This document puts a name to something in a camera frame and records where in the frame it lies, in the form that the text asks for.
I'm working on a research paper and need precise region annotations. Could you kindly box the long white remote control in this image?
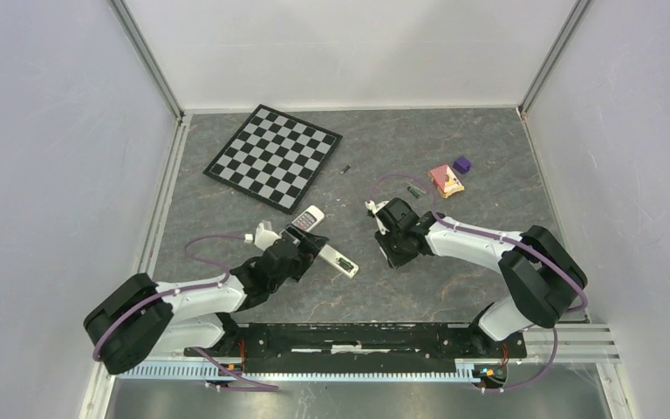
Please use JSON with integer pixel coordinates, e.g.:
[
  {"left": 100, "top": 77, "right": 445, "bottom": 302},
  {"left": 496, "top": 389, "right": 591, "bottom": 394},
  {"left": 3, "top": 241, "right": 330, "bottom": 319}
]
[{"left": 318, "top": 244, "right": 359, "bottom": 278}]

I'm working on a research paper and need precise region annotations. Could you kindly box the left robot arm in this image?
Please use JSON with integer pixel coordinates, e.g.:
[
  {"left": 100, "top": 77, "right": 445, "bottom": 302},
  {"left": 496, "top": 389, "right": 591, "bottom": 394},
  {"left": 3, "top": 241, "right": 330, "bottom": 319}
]
[{"left": 83, "top": 225, "right": 329, "bottom": 374}]

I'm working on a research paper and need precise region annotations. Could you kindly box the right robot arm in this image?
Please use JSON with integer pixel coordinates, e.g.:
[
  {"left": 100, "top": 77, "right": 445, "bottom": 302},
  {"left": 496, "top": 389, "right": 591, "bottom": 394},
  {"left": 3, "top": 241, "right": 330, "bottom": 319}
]
[{"left": 366, "top": 198, "right": 588, "bottom": 356}]

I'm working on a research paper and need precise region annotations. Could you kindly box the short white remote control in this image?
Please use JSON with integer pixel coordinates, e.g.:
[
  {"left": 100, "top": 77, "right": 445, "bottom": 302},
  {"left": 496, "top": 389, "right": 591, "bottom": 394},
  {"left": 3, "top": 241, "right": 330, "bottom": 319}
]
[{"left": 291, "top": 205, "right": 325, "bottom": 232}]

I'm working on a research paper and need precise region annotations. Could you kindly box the red and yellow block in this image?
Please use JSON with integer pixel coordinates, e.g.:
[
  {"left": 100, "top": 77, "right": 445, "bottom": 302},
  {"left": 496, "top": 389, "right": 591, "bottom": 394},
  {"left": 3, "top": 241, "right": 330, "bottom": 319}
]
[{"left": 428, "top": 164, "right": 465, "bottom": 199}]

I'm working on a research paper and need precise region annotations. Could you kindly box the black and grey chessboard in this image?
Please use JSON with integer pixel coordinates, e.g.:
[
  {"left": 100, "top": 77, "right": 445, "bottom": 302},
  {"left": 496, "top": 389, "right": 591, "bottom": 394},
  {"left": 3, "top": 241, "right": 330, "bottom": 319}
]
[{"left": 203, "top": 104, "right": 343, "bottom": 215}]

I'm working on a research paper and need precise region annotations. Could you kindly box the purple cube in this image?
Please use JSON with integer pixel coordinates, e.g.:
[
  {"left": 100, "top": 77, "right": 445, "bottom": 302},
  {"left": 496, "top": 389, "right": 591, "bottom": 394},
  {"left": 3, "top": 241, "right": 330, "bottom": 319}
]
[{"left": 452, "top": 155, "right": 472, "bottom": 175}]

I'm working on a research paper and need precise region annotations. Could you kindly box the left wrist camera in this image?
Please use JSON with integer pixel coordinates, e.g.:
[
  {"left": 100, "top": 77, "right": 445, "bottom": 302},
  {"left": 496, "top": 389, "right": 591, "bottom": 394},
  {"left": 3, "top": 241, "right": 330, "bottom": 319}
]
[{"left": 243, "top": 220, "right": 281, "bottom": 251}]

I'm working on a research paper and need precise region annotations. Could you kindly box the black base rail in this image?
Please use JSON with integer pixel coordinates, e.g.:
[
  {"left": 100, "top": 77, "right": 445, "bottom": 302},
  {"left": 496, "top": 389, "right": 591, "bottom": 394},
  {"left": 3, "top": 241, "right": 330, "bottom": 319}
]
[{"left": 204, "top": 322, "right": 528, "bottom": 374}]

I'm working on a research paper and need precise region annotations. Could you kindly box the white slotted cable duct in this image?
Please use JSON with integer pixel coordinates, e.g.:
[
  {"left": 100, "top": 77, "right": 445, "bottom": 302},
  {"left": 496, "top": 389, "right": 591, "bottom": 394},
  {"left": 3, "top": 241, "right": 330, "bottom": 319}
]
[{"left": 118, "top": 359, "right": 480, "bottom": 384}]

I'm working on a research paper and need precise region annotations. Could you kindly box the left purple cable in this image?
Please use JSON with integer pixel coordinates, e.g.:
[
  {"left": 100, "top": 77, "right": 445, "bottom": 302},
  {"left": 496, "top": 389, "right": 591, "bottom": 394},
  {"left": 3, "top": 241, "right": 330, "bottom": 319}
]
[{"left": 92, "top": 233, "right": 250, "bottom": 363}]

